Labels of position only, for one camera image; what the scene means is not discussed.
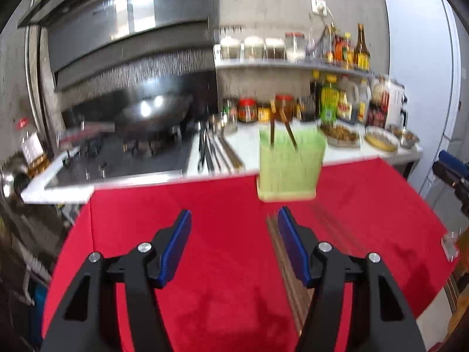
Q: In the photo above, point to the steel range hood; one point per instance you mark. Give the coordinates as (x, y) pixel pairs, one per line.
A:
(128, 25)

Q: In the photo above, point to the small clear glass jar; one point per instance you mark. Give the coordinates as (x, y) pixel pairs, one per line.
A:
(231, 115)

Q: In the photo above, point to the red lid chili jar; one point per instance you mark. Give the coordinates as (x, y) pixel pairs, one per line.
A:
(247, 112)

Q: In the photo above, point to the yellow bowl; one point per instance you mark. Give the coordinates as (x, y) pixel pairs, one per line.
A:
(381, 139)

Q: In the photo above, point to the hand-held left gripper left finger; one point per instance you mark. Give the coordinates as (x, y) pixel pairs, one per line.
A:
(177, 242)

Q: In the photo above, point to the red tablecloth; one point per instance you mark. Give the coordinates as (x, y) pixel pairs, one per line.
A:
(227, 223)

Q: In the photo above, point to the cooking oil bottle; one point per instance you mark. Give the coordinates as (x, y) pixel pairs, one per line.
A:
(33, 146)

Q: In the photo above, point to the steel cup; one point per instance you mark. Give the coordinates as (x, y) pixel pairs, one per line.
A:
(217, 124)

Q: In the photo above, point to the white refrigerator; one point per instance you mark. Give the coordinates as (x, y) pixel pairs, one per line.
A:
(421, 80)

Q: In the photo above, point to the dark glass jar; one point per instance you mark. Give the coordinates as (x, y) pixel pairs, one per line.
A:
(307, 110)

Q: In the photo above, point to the white plastic jug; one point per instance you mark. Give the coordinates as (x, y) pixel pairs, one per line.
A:
(364, 102)

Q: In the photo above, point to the yellow label sauce jar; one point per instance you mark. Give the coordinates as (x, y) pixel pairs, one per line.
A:
(264, 114)

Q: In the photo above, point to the plate of cooked food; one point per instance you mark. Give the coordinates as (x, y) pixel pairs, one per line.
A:
(340, 135)

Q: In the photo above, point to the black kitchen tongs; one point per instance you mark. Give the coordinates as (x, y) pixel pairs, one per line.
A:
(204, 146)

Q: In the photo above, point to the red lid glass jar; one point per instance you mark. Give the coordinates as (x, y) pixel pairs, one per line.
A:
(295, 47)

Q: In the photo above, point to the large red label bottle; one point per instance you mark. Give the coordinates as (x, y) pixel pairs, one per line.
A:
(378, 108)

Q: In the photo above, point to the dark soy sauce bottle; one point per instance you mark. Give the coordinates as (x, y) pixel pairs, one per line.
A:
(316, 91)

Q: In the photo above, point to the brown wooden chopstick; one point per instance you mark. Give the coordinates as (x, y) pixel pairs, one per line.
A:
(273, 128)
(289, 132)

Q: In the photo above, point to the steel pot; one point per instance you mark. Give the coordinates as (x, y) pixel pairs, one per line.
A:
(14, 181)

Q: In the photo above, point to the red label sauce bottle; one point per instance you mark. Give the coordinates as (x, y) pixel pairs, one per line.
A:
(339, 49)

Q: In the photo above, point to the steel wok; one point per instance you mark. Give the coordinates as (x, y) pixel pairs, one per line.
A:
(154, 113)

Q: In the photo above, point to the green plastic utensil holder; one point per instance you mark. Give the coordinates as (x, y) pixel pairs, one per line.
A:
(289, 170)

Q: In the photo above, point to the steel bowl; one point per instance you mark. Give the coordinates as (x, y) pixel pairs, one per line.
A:
(407, 137)

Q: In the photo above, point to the slim glass sauce bottle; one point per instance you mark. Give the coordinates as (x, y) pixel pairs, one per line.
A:
(330, 46)

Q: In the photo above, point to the green plastic bottle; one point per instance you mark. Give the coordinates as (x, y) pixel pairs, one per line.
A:
(329, 102)

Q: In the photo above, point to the red lid pickle jar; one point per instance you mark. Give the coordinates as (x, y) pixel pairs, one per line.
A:
(287, 106)

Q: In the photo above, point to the long steel utensil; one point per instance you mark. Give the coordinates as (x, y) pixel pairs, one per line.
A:
(227, 152)

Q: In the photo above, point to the clear glass cruet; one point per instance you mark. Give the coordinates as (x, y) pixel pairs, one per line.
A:
(315, 47)

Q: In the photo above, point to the black gas stove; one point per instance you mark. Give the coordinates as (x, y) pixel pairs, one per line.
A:
(121, 163)

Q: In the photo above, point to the white wall socket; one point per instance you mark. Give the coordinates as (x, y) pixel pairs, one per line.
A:
(318, 6)

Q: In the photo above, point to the row of brown chopsticks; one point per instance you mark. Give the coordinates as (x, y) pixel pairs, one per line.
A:
(284, 282)

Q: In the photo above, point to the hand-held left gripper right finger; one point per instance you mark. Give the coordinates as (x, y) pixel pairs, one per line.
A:
(293, 245)

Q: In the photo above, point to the white lid spice jar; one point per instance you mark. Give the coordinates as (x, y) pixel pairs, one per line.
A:
(254, 48)
(274, 49)
(230, 48)

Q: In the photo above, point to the tall brown sauce bottle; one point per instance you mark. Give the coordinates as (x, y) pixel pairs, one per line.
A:
(362, 53)

